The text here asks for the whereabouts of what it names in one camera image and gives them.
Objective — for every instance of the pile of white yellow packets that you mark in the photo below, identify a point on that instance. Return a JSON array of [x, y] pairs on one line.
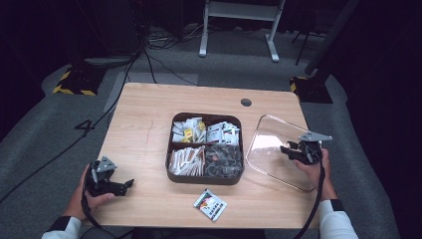
[[188, 132]]

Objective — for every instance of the clear plastic box lid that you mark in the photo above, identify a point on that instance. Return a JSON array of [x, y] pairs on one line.
[[268, 156]]

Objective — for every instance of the dark slanted pole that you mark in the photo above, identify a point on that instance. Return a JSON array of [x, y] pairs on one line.
[[331, 36]]

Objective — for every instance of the pile of white red-label packets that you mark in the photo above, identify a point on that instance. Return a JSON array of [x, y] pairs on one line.
[[222, 132]]

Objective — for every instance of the person's right hand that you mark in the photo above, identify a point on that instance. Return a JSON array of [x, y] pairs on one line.
[[320, 181]]

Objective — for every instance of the dark brown divided box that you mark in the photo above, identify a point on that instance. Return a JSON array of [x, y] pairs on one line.
[[199, 180]]

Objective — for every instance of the black yellow striped stand base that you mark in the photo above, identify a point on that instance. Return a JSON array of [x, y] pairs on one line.
[[312, 89], [79, 81]]

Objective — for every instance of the white metal stand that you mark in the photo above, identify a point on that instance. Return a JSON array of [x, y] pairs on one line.
[[242, 10]]

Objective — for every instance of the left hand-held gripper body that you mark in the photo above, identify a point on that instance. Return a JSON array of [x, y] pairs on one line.
[[101, 181]]

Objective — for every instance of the black tripod legs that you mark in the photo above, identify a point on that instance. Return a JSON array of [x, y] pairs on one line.
[[303, 45]]

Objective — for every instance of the white packet with dark stripes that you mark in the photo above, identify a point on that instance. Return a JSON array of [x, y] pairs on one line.
[[210, 205]]

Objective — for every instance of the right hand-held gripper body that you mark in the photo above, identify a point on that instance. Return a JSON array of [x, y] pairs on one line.
[[310, 152]]

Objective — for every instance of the pile of dark packets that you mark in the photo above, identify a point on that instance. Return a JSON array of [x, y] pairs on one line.
[[224, 161]]

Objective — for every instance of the pile of white orange sticks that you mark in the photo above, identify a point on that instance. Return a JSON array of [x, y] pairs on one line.
[[185, 161]]

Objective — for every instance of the person's left hand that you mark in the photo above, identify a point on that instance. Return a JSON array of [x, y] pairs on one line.
[[79, 204]]

